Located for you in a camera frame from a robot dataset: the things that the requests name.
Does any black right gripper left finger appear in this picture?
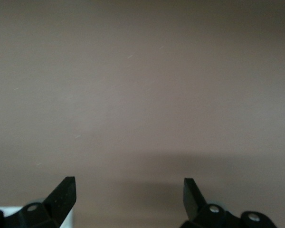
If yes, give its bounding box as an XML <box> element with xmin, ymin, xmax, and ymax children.
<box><xmin>0</xmin><ymin>176</ymin><xmax>76</xmax><ymax>228</ymax></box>

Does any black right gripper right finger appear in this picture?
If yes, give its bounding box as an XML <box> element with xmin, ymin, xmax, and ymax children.
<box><xmin>180</xmin><ymin>178</ymin><xmax>276</xmax><ymax>228</ymax></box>

